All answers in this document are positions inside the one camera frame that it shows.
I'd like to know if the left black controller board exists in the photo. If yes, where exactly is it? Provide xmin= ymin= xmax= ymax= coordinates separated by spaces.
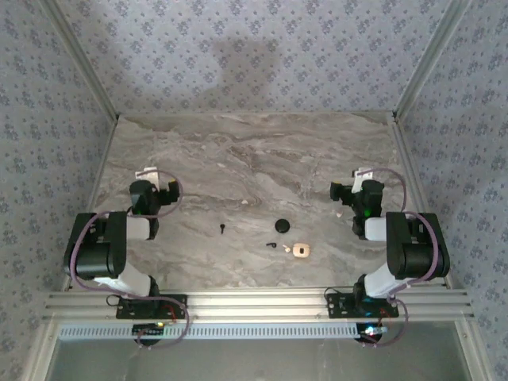
xmin=132 ymin=321 xmax=167 ymax=337

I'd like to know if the black controller board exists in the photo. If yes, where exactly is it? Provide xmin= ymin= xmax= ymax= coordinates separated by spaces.
xmin=356 ymin=323 xmax=388 ymax=338
xmin=132 ymin=321 xmax=167 ymax=337

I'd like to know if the right black controller board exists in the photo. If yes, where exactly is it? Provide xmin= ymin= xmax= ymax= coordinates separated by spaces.
xmin=356 ymin=323 xmax=388 ymax=338

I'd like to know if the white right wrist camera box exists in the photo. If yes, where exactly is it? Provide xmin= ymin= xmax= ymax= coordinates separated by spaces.
xmin=352 ymin=166 xmax=376 ymax=192

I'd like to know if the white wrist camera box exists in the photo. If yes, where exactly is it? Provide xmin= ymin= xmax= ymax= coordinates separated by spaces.
xmin=134 ymin=167 xmax=162 ymax=190
xmin=352 ymin=166 xmax=376 ymax=192

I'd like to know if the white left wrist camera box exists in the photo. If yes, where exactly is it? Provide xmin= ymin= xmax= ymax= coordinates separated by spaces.
xmin=134 ymin=167 xmax=162 ymax=190

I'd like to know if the aluminium side rail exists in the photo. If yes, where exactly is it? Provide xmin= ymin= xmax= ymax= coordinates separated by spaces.
xmin=59 ymin=114 xmax=120 ymax=291
xmin=389 ymin=113 xmax=456 ymax=290

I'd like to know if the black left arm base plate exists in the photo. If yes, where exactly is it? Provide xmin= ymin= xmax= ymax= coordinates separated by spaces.
xmin=116 ymin=293 xmax=188 ymax=320

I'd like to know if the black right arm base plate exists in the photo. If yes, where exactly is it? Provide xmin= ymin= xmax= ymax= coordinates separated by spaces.
xmin=325 ymin=291 xmax=399 ymax=320

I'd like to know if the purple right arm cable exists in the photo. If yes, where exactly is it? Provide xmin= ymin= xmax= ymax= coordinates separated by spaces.
xmin=359 ymin=167 xmax=446 ymax=349

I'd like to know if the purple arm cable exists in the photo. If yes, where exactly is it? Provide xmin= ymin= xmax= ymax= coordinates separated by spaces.
xmin=359 ymin=167 xmax=446 ymax=349
xmin=65 ymin=169 xmax=191 ymax=352

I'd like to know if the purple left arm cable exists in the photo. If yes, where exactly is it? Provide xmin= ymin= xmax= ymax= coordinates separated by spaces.
xmin=65 ymin=169 xmax=191 ymax=352

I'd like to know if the aluminium corner post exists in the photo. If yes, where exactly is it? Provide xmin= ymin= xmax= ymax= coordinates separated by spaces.
xmin=41 ymin=0 xmax=120 ymax=120
xmin=392 ymin=0 xmax=473 ymax=120

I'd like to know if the aluminium mounting rail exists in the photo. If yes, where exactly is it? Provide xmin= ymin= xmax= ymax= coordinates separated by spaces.
xmin=41 ymin=288 xmax=475 ymax=321

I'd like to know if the white slotted cable duct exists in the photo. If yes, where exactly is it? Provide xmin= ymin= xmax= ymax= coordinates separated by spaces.
xmin=58 ymin=321 xmax=364 ymax=341

